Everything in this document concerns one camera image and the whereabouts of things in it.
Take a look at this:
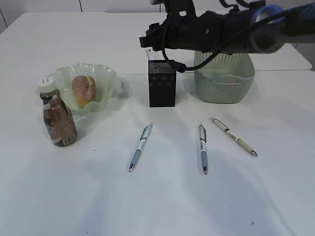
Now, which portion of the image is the green wavy glass plate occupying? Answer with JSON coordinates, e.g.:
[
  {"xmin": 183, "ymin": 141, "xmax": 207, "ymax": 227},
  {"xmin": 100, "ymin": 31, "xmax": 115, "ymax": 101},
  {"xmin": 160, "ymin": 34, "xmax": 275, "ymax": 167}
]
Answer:
[{"xmin": 47, "ymin": 63, "xmax": 121, "ymax": 116}]

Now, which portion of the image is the grey grip patterned pen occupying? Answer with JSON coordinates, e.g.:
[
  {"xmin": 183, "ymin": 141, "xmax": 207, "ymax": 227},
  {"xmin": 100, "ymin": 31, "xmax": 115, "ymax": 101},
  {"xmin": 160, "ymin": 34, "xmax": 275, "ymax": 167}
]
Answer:
[{"xmin": 198, "ymin": 124, "xmax": 208, "ymax": 175}]

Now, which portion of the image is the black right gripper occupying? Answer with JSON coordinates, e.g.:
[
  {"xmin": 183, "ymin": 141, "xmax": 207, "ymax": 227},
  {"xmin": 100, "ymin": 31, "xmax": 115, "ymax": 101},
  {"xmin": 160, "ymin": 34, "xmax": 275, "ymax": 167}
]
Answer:
[{"xmin": 139, "ymin": 15, "xmax": 204, "ymax": 52}]

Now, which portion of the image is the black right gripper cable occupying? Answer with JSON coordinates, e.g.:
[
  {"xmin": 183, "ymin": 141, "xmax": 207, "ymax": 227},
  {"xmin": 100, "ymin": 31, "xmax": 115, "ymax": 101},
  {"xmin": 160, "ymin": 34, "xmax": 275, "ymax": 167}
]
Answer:
[{"xmin": 161, "ymin": 0, "xmax": 315, "ymax": 73}]

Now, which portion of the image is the beige patterned pen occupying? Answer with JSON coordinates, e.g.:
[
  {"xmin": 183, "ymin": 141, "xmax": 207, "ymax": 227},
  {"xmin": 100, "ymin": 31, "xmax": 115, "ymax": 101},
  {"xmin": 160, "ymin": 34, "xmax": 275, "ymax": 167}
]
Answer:
[{"xmin": 210, "ymin": 117, "xmax": 258, "ymax": 157}]

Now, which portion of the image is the transparent plastic ruler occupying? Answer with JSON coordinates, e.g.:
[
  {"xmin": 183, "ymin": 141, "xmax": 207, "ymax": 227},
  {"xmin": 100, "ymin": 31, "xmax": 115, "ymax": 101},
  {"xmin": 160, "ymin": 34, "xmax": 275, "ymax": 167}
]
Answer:
[{"xmin": 146, "ymin": 49, "xmax": 160, "ymax": 60}]

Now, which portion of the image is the blue grip white pen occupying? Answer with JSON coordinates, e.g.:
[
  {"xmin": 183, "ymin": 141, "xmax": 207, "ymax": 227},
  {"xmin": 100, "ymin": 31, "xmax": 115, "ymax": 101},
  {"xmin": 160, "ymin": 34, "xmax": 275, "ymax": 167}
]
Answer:
[{"xmin": 129, "ymin": 123, "xmax": 153, "ymax": 172}]

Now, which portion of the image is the black mesh pen holder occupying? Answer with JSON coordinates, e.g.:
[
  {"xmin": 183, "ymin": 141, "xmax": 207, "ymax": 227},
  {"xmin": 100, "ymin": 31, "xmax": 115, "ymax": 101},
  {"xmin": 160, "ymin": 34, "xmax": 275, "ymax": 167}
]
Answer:
[{"xmin": 148, "ymin": 60, "xmax": 176, "ymax": 108}]

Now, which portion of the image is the brown coffee drink bottle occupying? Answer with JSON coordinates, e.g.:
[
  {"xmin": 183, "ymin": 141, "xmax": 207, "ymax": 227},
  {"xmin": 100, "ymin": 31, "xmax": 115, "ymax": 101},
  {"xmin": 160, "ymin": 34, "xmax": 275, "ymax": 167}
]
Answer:
[{"xmin": 37, "ymin": 77, "xmax": 77, "ymax": 147}]

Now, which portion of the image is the sugared bread roll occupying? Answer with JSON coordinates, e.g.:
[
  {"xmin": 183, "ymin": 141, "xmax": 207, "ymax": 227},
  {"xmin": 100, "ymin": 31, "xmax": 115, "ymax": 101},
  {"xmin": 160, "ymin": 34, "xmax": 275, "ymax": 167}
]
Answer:
[{"xmin": 72, "ymin": 76, "xmax": 96, "ymax": 107}]

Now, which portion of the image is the green plastic woven basket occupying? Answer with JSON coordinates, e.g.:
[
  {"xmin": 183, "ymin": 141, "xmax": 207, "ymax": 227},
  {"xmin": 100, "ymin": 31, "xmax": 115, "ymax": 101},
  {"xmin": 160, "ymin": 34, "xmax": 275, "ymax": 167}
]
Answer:
[{"xmin": 194, "ymin": 54, "xmax": 255, "ymax": 104}]

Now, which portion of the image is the blue black right robot arm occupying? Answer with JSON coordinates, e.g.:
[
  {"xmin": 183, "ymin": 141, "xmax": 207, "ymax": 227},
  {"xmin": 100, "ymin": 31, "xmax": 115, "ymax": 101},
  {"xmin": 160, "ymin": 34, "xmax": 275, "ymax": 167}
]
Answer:
[{"xmin": 139, "ymin": 0, "xmax": 315, "ymax": 54}]

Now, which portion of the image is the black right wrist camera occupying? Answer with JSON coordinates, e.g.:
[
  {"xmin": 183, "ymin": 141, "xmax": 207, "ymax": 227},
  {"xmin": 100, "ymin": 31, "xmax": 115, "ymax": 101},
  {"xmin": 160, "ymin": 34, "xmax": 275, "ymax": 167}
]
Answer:
[{"xmin": 150, "ymin": 0, "xmax": 196, "ymax": 17}]

